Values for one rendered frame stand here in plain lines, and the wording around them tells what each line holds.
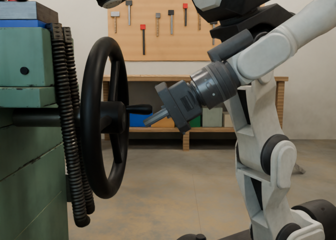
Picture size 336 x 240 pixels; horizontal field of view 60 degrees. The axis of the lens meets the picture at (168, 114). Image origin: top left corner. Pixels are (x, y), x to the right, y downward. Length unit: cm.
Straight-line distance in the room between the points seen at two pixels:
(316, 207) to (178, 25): 301
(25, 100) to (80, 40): 361
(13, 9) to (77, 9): 362
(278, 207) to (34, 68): 91
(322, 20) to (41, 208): 71
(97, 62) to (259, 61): 32
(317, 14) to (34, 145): 64
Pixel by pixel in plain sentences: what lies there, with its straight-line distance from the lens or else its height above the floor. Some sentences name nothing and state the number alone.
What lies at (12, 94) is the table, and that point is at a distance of 49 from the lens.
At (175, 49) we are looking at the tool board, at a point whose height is 119.
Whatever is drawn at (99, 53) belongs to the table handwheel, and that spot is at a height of 92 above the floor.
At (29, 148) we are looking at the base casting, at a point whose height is 74.
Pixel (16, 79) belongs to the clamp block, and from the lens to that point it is 51.
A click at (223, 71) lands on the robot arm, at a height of 89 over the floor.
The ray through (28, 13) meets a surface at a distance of 51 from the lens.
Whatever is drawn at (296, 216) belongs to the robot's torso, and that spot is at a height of 33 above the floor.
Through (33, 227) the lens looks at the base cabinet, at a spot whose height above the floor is 58.
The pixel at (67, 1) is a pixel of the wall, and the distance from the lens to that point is 419.
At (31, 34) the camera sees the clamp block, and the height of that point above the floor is 95.
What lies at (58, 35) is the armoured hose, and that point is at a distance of 51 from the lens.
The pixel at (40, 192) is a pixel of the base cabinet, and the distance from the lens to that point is 72.
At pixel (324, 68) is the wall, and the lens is 437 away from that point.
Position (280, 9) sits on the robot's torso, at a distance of 100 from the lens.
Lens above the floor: 89
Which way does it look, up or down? 8 degrees down
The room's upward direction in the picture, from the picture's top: straight up
